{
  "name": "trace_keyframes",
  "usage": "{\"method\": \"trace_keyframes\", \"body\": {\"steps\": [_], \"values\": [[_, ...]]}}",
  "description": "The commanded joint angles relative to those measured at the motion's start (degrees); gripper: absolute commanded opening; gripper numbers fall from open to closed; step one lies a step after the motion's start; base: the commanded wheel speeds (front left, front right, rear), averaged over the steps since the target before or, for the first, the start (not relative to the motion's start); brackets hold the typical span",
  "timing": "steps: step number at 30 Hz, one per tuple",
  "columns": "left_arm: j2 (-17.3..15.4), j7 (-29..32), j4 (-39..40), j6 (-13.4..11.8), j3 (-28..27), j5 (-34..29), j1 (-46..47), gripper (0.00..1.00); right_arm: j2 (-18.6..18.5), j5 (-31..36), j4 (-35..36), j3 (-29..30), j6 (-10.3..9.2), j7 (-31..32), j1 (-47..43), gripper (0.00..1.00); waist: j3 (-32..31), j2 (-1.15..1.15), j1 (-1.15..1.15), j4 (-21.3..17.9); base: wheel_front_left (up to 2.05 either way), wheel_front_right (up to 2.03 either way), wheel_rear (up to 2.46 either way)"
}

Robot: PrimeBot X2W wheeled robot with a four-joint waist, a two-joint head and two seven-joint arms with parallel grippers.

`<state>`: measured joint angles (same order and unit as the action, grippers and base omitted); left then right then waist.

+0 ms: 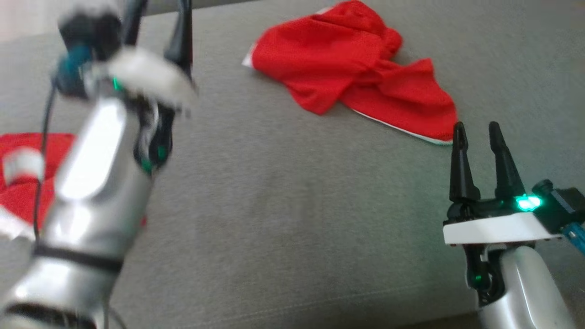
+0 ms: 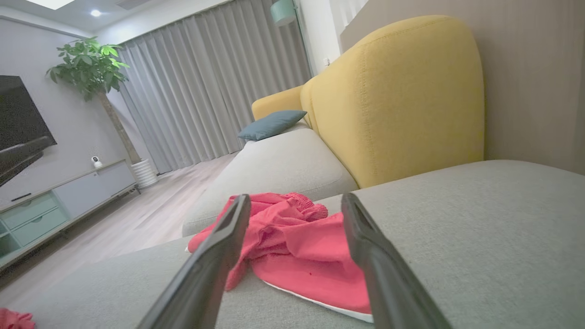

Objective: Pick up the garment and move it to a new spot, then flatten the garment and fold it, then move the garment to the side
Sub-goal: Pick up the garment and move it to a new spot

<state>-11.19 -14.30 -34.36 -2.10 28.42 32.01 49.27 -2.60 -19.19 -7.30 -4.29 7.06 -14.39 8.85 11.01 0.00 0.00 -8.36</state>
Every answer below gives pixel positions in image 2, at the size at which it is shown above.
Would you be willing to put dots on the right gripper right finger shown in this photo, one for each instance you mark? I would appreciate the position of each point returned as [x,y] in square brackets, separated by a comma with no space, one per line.
[384,278]

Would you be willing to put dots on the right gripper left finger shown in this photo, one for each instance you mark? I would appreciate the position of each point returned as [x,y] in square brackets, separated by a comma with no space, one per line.
[205,274]

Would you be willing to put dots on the red shorts with white trim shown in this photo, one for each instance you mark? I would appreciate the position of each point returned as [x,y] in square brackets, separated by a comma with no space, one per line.
[301,246]

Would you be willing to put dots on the red Bulls basketball jersey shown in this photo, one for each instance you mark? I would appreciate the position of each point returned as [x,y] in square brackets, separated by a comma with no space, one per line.
[13,320]

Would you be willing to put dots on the large grey sofa seat cushion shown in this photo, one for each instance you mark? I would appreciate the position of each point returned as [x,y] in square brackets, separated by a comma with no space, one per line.
[480,237]

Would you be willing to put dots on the small grey sofa seat cushion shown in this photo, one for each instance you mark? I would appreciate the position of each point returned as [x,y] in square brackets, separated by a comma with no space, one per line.
[274,169]

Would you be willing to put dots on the grey and green TV cabinet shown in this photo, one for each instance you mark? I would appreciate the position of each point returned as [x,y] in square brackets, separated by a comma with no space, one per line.
[77,196]

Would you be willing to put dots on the teal throw pillow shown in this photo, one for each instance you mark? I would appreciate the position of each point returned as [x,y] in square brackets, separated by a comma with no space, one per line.
[272,124]

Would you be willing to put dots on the yellow sofa backrest cushion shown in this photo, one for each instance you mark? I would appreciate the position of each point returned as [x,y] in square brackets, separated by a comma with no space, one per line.
[279,100]
[402,105]

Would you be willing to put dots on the black remote control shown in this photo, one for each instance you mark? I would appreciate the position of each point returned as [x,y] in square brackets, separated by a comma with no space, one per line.
[21,197]

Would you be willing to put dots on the green leafy indoor tree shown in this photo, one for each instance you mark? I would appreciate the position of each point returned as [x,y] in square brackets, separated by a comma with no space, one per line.
[89,66]

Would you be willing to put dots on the black flat television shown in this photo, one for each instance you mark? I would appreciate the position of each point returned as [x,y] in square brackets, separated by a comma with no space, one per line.
[18,119]

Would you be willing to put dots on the thin floor lamp pole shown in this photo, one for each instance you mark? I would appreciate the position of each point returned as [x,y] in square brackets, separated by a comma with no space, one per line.
[304,41]

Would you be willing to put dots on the white sheer curtain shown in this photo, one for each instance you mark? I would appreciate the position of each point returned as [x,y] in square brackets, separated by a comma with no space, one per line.
[345,13]

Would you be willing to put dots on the teal lamp shade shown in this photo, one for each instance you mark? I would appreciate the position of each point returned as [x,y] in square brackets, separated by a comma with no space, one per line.
[282,11]

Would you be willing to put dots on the rectangular ceiling light panel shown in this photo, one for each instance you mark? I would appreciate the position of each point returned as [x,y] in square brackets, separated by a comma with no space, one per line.
[50,3]

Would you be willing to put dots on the small white security camera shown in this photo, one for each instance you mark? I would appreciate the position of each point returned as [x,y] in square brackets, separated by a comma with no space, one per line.
[96,161]

